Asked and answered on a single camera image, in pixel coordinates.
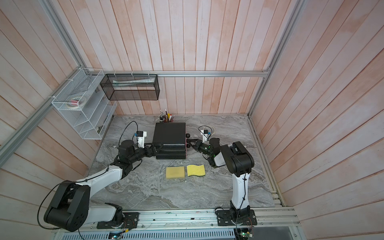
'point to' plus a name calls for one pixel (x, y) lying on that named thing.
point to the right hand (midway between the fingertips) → (187, 141)
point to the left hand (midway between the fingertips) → (158, 145)
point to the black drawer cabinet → (172, 136)
